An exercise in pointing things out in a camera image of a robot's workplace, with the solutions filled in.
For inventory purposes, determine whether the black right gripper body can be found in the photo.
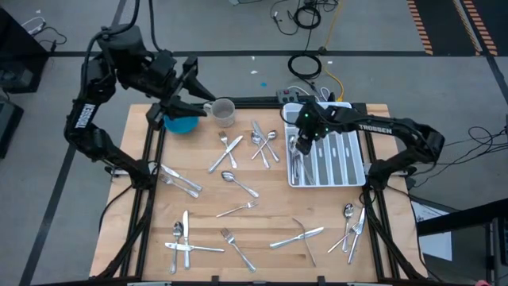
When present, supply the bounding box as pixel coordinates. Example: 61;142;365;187
295;101;334;142

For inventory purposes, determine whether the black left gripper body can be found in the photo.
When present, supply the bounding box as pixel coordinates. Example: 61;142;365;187
145;49;199;130

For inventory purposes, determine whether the white cutlery tray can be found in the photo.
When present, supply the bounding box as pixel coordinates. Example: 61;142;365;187
282;101;367;188

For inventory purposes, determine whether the blue bowl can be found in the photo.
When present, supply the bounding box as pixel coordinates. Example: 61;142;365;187
163;113;200;135

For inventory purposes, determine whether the grey patterned mug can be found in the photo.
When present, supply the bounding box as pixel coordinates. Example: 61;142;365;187
202;98;237;129

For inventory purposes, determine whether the grey power strip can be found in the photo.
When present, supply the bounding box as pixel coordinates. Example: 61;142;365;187
275;89;299;103

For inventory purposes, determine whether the white paper sheet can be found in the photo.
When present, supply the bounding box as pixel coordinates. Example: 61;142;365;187
410;200;453;262

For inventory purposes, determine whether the black cabinet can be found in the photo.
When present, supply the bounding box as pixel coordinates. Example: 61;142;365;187
0;7;51;95

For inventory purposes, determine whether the black desk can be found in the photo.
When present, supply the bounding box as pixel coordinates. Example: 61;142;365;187
416;197;508;286

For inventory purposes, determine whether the black box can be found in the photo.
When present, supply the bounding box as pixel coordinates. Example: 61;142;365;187
0;99;25;160

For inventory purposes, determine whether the white power cable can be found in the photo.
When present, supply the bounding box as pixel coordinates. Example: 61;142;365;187
287;85;331;102

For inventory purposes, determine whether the thick black cable coil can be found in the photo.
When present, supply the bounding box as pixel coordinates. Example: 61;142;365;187
287;53;323;80

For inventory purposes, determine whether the black hanging cable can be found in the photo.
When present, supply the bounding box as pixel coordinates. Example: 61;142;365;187
303;0;321;55

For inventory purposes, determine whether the foreground knife handle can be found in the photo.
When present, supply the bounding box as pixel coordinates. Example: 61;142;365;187
268;226;325;250

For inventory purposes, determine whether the yellow cable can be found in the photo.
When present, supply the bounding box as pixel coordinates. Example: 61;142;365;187
321;0;345;102

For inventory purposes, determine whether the thin black cable coil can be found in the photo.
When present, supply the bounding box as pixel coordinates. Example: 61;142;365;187
292;4;321;30

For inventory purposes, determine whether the black cable bundle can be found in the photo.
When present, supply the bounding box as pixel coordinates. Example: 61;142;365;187
412;125;508;187

